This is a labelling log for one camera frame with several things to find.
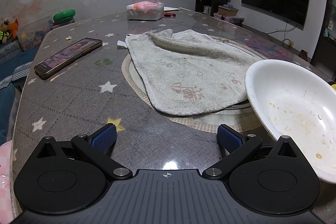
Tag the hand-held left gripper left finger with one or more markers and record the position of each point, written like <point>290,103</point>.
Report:
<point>105,138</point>

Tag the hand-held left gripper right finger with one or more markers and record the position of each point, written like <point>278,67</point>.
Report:
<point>229,138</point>

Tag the white bowl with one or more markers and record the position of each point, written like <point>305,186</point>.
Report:
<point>288,108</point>

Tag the yellow cleaning cloth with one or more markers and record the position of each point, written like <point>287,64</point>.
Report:
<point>333,86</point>

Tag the round beige-edged table mat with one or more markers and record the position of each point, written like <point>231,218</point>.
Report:
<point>183,123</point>

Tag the grey printed towel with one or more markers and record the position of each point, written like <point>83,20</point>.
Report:
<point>189,69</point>

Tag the black smartphone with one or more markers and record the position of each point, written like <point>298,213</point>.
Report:
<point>68,56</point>

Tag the pink checked cloth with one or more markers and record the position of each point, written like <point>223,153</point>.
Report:
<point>5,174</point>

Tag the brown shoe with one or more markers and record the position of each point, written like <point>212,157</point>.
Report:
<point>304,55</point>

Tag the blue patterned bedding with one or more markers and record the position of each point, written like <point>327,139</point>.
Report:
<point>10,69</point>

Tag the pink flat boxes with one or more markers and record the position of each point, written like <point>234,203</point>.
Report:
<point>223,18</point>

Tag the clear plastic storage box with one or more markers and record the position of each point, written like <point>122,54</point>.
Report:
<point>34,35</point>

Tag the dark television stand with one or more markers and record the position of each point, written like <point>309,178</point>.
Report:
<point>324,56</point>

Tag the cardboard box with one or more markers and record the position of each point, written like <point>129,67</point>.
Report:
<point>227,11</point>

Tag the green plastic toy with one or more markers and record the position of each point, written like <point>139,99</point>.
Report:
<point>64,15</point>

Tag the soft tissue pack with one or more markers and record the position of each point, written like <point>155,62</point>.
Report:
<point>144,10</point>

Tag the small red tool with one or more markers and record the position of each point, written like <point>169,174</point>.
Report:
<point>169,14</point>

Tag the white paper booklet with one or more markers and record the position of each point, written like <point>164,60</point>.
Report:
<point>172,8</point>

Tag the orange plush toy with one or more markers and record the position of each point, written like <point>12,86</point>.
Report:
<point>13,28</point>

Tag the brown teddy bear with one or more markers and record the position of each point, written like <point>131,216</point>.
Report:
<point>4,32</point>

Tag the wall power outlet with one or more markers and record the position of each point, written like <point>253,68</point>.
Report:
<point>289,43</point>

